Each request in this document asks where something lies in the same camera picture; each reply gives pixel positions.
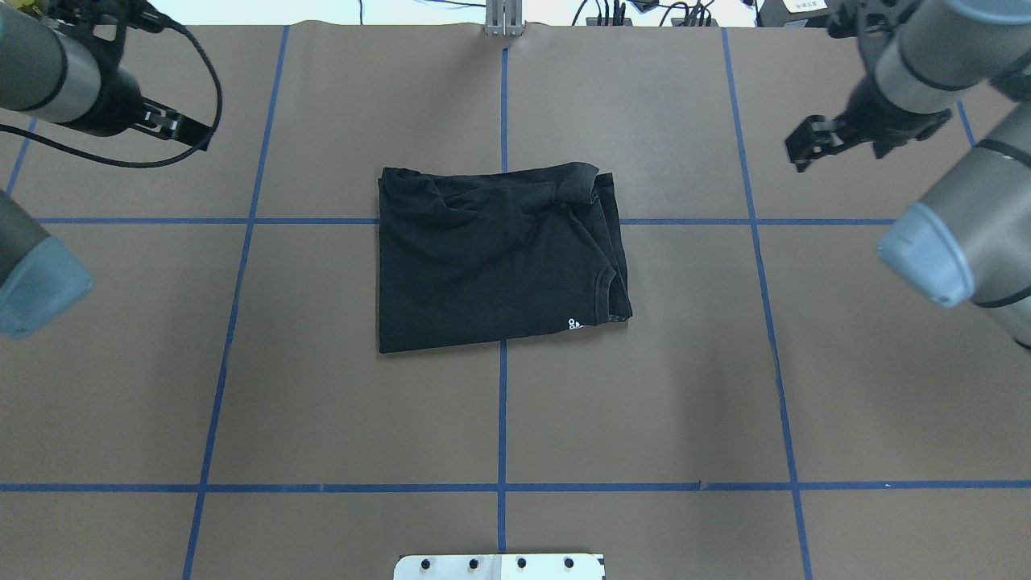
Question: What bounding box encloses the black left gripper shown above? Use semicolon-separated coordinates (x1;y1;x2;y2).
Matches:
77;68;211;151

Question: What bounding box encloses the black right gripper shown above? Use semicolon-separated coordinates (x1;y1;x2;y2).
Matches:
785;77;953;173

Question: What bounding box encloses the black graphic t-shirt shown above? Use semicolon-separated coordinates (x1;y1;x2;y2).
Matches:
377;162;633;354

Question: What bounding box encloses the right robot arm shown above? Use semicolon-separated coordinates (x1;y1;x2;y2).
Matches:
784;1;1030;351

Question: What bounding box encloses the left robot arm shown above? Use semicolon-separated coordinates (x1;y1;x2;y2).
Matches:
1;1;225;339

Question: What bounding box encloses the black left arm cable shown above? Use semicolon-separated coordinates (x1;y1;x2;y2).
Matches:
0;0;224;170

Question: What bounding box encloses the aluminium frame post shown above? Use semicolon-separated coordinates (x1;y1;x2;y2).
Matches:
483;0;525;38

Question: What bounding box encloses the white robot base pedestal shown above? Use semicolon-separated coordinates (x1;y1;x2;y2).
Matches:
392;552;607;579

